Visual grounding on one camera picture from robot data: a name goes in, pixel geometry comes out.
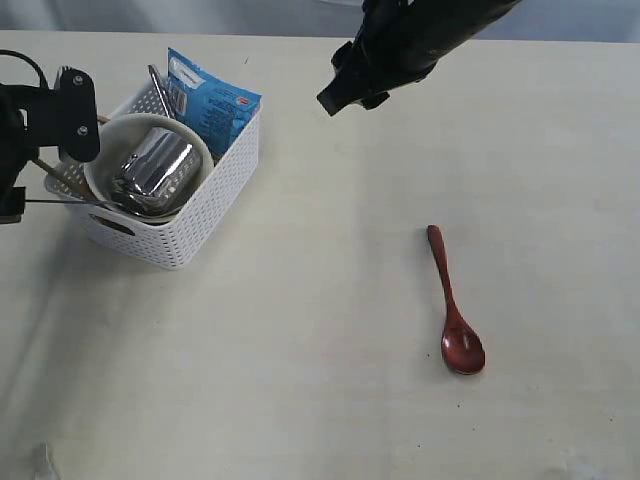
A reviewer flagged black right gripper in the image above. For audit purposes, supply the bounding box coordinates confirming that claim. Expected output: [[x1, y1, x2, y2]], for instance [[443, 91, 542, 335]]
[[316, 0, 481, 117]]

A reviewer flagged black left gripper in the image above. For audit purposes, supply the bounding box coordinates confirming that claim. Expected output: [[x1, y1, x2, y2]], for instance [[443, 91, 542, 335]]
[[1, 67, 100, 223]]

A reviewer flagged lower wooden chopstick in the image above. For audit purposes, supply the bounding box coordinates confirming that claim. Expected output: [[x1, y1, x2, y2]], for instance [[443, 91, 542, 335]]
[[32, 158, 96, 201]]

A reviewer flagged white ceramic bowl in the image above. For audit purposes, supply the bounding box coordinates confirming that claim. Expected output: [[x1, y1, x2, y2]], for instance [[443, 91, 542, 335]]
[[84, 113, 215, 224]]

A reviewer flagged red-brown wooden spoon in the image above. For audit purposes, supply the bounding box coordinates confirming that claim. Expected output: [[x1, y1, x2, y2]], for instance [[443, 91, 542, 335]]
[[426, 225, 486, 375]]

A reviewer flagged steel spoon long handle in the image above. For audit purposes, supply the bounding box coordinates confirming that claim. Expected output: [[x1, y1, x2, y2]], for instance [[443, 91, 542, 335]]
[[4, 190, 135, 215]]

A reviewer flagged white perforated plastic basket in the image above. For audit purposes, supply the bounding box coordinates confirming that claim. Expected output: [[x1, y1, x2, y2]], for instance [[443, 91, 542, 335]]
[[43, 79, 262, 272]]

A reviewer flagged black cable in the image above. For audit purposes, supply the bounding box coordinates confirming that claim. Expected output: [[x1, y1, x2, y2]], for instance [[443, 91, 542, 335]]
[[0, 48, 51, 90]]

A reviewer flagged blue snack packet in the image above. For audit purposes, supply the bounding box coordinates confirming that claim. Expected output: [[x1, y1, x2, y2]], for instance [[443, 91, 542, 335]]
[[167, 48, 261, 160]]

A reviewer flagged shiny steel cup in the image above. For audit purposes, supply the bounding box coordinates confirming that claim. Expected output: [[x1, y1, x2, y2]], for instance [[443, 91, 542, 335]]
[[111, 127, 203, 217]]

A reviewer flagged white curtain backdrop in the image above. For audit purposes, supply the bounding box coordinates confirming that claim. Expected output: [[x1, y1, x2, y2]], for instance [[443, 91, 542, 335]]
[[1, 0, 639, 43]]

